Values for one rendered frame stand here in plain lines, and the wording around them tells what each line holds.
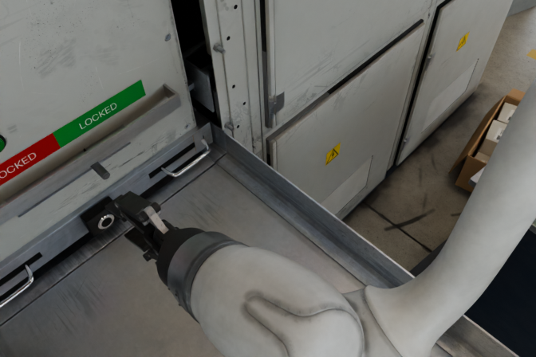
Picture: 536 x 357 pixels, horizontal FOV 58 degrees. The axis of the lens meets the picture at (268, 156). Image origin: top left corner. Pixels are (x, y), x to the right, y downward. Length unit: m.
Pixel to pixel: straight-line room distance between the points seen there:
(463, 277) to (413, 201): 1.52
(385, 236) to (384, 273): 1.06
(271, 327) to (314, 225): 0.53
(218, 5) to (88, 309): 0.54
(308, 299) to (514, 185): 0.20
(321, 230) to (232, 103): 0.29
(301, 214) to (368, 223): 1.03
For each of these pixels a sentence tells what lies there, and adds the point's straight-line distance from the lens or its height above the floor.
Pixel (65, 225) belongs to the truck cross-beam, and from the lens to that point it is 0.91.
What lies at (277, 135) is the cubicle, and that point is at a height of 0.79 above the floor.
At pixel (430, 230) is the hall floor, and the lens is 1.97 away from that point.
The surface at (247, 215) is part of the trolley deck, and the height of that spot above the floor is 0.85.
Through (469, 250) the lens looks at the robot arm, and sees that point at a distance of 0.50.
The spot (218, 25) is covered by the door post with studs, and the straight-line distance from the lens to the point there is 0.82.
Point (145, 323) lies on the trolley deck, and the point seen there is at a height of 0.85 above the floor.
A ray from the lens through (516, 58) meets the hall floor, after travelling 2.81.
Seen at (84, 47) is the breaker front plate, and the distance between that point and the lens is 0.74.
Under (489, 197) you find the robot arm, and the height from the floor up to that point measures 1.27.
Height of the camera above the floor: 1.63
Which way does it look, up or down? 51 degrees down
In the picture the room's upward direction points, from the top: 2 degrees counter-clockwise
